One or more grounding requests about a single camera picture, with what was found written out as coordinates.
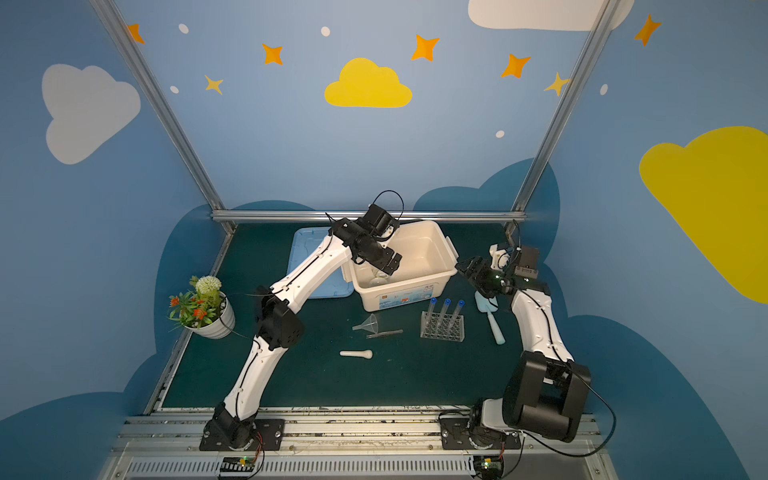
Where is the light blue bin lid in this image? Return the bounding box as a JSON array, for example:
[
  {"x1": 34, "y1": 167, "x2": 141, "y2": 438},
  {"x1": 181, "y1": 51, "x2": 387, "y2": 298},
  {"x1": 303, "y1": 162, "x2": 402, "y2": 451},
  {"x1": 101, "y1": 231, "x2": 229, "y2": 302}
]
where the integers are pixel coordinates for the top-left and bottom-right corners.
[{"x1": 286, "y1": 226, "x2": 356, "y2": 300}]

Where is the aluminium frame rail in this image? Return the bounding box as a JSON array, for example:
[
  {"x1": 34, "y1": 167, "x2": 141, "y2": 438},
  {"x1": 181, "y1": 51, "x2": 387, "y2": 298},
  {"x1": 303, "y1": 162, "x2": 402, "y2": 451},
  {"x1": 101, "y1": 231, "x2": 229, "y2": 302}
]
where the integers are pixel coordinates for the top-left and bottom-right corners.
[{"x1": 211, "y1": 208, "x2": 527, "y2": 224}]

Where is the light blue plastic scoop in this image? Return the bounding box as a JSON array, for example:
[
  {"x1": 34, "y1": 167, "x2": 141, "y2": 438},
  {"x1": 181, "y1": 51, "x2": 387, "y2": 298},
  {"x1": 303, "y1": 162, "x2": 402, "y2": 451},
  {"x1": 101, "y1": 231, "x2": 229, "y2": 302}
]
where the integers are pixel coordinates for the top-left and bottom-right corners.
[{"x1": 475, "y1": 291, "x2": 506, "y2": 345}]

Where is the clear plastic funnel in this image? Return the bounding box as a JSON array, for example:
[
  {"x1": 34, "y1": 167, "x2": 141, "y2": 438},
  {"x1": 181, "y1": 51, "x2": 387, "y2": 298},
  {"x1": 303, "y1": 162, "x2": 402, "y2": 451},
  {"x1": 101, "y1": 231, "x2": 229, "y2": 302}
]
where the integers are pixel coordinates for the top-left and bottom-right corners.
[{"x1": 352, "y1": 313, "x2": 379, "y2": 334}]

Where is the white plastic storage bin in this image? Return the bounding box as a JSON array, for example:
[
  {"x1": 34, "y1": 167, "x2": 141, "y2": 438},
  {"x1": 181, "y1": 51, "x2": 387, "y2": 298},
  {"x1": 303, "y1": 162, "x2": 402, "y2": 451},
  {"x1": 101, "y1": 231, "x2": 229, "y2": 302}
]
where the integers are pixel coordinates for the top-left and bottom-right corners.
[{"x1": 341, "y1": 221, "x2": 458, "y2": 312}]

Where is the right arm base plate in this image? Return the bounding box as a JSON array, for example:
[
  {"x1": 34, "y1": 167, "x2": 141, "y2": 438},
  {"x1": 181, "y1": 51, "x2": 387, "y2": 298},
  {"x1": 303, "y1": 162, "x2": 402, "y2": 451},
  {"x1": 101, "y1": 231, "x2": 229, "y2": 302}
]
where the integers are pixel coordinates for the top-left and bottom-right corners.
[{"x1": 438, "y1": 416, "x2": 521, "y2": 451}]

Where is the test tube blue cap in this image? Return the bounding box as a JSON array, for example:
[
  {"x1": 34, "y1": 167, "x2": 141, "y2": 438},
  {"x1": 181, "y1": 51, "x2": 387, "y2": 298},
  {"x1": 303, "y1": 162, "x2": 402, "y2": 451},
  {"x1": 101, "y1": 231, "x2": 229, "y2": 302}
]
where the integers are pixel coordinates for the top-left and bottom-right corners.
[
  {"x1": 435, "y1": 298, "x2": 451, "y2": 332},
  {"x1": 423, "y1": 297, "x2": 437, "y2": 331},
  {"x1": 447, "y1": 300, "x2": 465, "y2": 334}
]

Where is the clear test tube rack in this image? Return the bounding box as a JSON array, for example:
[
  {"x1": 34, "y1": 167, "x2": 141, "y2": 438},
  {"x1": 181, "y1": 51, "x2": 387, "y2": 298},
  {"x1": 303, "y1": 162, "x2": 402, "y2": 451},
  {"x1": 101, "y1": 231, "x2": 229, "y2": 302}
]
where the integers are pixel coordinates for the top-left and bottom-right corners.
[{"x1": 420, "y1": 311, "x2": 465, "y2": 343}]

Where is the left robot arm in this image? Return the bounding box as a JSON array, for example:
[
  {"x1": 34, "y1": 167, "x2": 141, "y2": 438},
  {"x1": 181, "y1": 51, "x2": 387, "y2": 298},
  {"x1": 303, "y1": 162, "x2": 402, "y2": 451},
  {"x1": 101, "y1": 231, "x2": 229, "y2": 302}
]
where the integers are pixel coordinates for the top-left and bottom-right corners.
[{"x1": 200, "y1": 204, "x2": 402, "y2": 451}]

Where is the white ceramic pestle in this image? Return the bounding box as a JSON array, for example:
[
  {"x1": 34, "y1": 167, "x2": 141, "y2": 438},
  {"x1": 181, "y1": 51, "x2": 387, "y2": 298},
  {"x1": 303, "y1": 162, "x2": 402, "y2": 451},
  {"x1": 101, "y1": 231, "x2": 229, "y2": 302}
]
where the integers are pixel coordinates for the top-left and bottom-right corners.
[{"x1": 339, "y1": 350, "x2": 373, "y2": 360}]

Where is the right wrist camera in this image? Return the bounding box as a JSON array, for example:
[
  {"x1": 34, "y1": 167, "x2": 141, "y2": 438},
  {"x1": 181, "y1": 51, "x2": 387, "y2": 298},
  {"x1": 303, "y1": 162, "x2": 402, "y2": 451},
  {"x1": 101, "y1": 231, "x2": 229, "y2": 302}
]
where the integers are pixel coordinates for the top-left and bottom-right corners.
[{"x1": 489, "y1": 243, "x2": 511, "y2": 271}]

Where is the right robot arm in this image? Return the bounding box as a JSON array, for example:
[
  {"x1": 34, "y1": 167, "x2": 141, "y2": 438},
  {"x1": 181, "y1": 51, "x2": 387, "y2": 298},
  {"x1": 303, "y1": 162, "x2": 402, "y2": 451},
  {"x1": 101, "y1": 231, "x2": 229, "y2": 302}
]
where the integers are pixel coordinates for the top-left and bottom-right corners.
[{"x1": 457, "y1": 244, "x2": 617, "y2": 459}]

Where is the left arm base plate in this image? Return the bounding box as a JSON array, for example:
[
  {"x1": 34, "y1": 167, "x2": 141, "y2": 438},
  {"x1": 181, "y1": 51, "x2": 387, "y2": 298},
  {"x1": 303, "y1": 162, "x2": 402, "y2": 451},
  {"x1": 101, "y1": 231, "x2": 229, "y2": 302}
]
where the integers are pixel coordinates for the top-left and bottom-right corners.
[{"x1": 199, "y1": 417, "x2": 285, "y2": 452}]

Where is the potted artificial flower plant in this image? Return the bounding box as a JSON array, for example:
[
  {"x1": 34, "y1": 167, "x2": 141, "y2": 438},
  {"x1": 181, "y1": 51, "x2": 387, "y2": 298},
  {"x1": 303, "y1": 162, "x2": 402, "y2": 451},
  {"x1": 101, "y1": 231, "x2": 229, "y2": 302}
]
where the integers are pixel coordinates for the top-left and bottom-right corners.
[{"x1": 168, "y1": 275, "x2": 236, "y2": 340}]

